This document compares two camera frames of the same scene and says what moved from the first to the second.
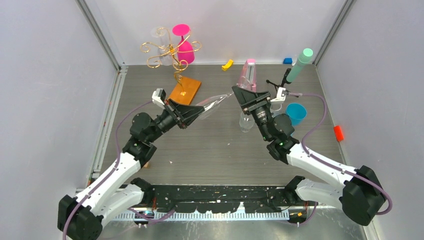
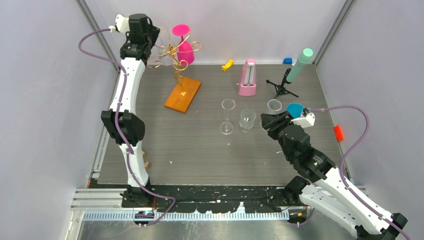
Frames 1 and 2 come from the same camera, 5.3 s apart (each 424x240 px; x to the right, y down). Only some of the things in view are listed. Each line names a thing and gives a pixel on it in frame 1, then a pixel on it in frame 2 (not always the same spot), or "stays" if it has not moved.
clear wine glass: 277,108 stays
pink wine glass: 185,51 stays
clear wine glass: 211,104 → 227,127
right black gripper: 250,101 → 271,121
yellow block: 228,65 stays
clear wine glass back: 165,50 stays
